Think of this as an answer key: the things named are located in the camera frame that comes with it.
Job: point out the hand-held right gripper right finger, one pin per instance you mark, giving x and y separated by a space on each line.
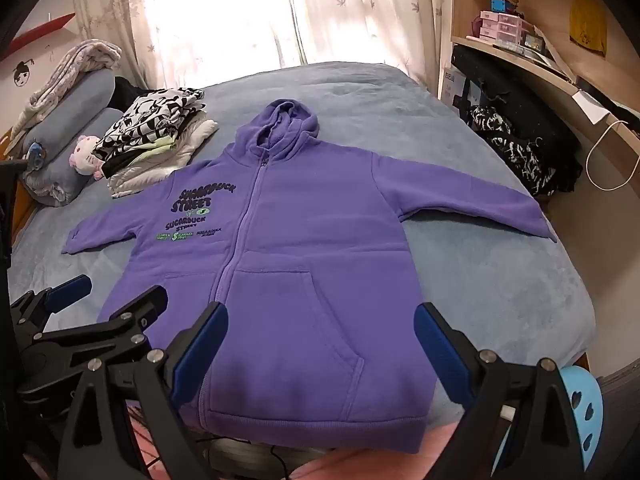
442 355

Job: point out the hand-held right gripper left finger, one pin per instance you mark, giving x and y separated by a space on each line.
200 355

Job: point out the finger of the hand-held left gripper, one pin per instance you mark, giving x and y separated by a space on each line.
142 305
70 291

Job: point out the purple zip hoodie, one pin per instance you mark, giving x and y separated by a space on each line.
300 260

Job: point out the wooden bed headboard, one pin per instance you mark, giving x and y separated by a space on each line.
15 200

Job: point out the rolled grey-blue blanket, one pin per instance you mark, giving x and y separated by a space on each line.
55 180

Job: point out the white pink plush toy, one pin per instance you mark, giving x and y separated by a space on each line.
86 156

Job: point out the small blue toy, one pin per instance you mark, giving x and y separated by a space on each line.
36 153

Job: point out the pale green garment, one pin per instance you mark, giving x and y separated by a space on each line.
150 149

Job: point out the grey-blue bed blanket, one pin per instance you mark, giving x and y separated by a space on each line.
450 160

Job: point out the black white printed cloth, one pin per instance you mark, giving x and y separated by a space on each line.
510 145

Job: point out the floral patterned quilt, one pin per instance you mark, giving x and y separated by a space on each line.
70 67

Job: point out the black case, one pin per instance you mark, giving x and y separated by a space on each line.
530 105

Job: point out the white paper sheet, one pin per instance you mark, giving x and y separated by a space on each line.
590 106

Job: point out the sheer floral curtain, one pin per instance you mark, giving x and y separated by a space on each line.
225 10

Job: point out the pink storage drawers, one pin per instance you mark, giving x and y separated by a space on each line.
502 27

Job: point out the yellow cloth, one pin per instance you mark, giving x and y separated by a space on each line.
587 25

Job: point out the cartoon face wall sticker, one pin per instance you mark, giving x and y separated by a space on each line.
22 72

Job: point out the red wall sticker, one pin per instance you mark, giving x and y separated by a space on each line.
42 32

